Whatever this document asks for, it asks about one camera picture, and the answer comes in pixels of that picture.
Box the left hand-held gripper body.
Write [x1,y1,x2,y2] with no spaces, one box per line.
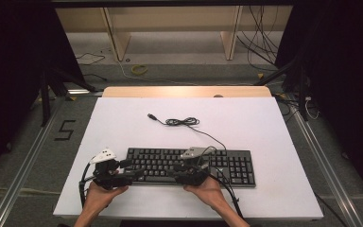
[89,148,134,191]

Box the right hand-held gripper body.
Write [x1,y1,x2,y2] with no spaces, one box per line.
[173,146,217,186]

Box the black computer keyboard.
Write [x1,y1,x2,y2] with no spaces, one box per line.
[125,147,257,188]

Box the person's right hand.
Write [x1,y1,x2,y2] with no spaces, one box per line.
[182,176,232,212]

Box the person's left hand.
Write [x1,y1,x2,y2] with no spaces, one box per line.
[82,181,130,215]

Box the short silver metal bar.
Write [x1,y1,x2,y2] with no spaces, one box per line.
[67,88,104,96]

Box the black metal stand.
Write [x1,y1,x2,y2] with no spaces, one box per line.
[253,56,310,123]
[38,66,98,128]

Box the yellow tape roll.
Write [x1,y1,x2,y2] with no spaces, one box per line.
[130,63,148,76]

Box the black curtain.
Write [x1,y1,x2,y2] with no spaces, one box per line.
[274,0,363,198]
[0,0,87,185]

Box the black keyboard cable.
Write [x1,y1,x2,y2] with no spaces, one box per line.
[147,113,228,151]

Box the left hand-held gripper cable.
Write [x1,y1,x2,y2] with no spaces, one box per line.
[78,154,106,208]

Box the hand-held gripper cable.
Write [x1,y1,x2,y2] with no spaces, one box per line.
[78,154,106,208]
[197,146,244,219]

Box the right hand-held gripper cable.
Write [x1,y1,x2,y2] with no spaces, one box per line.
[197,146,244,219]

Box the metal floor rail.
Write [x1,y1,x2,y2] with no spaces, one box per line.
[289,102,363,227]
[0,103,61,227]

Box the white floor cable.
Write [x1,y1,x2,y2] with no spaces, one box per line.
[116,60,256,87]

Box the thin black floor cable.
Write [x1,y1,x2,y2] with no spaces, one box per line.
[76,52,107,66]

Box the tangle of floor cables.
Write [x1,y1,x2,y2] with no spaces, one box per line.
[274,93,321,121]

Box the bundle of black hanging cables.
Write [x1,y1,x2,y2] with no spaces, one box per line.
[235,5,282,72]

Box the light wooden shelf frame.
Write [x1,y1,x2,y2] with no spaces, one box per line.
[55,6,294,61]

